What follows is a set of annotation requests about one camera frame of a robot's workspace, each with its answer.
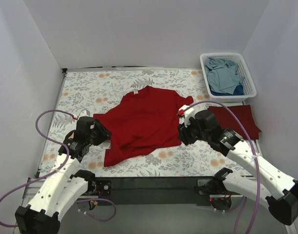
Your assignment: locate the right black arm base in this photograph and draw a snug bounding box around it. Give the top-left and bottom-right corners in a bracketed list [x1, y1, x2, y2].
[194, 179, 216, 195]

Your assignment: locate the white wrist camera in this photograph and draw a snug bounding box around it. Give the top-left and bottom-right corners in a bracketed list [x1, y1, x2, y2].
[77, 109, 91, 118]
[178, 105, 195, 127]

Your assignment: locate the floral patterned table mat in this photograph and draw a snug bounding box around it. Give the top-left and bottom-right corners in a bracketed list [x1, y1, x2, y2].
[40, 69, 248, 177]

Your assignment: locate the white plastic basket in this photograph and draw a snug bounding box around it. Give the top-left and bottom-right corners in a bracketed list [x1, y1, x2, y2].
[200, 52, 257, 102]

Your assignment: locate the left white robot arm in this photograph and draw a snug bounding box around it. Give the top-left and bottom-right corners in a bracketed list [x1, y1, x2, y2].
[15, 116, 111, 234]

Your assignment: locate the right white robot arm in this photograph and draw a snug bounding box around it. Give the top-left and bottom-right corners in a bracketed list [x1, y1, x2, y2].
[178, 106, 298, 226]

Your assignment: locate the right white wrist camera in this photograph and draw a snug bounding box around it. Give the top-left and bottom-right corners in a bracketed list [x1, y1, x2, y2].
[178, 105, 195, 127]

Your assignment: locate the folded dark red t shirt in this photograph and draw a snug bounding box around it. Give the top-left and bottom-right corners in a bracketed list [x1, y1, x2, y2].
[208, 105, 261, 140]

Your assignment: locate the light blue t shirt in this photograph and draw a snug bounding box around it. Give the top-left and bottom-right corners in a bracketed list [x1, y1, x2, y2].
[205, 58, 244, 94]

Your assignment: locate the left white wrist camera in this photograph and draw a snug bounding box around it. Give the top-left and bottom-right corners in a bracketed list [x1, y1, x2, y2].
[77, 109, 91, 118]

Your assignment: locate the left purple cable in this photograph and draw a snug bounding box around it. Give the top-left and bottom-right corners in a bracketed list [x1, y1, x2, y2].
[0, 109, 117, 227]

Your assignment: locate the dark blue t shirt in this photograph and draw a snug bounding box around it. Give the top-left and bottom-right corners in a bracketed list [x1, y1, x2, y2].
[210, 84, 244, 96]

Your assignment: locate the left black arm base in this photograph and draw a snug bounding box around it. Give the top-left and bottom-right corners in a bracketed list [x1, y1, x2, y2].
[84, 180, 112, 196]

